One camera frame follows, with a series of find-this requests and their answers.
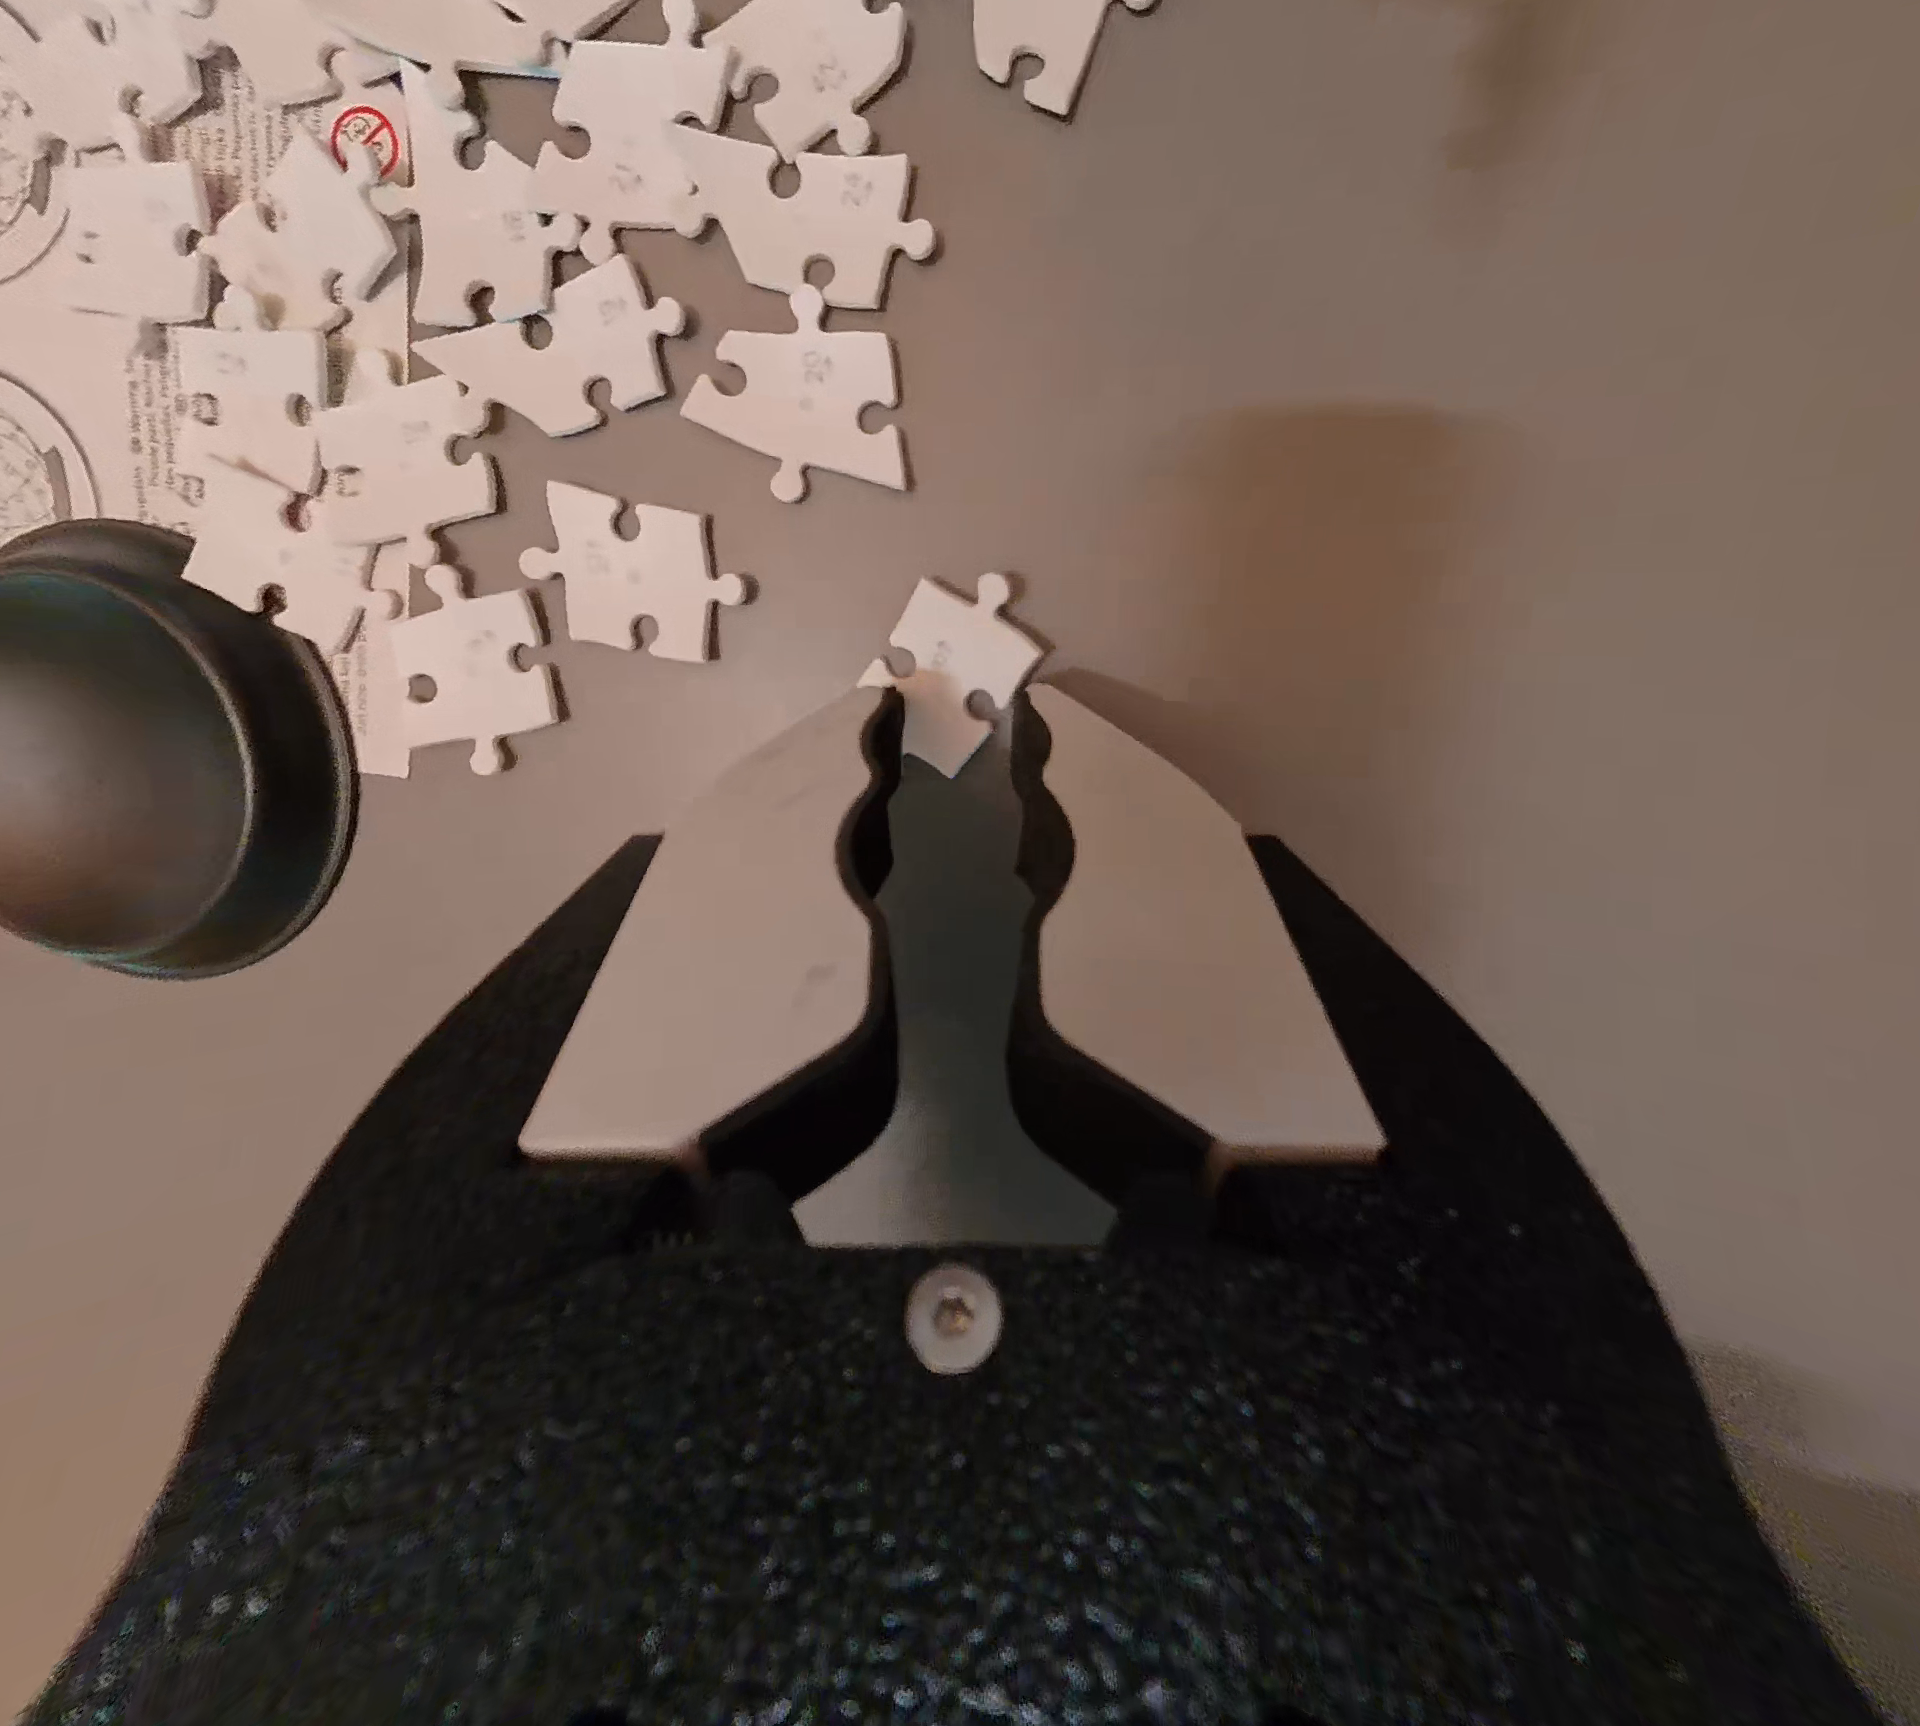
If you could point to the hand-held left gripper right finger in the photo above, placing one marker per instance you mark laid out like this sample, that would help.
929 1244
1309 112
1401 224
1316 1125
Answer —
1201 975

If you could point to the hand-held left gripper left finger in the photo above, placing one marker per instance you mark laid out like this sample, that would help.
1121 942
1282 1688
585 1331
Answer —
721 963

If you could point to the curved white puzzle piece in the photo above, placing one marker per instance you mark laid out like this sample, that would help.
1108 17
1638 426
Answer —
958 653

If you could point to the pile of white puzzle pieces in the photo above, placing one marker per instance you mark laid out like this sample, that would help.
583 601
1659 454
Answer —
601 152

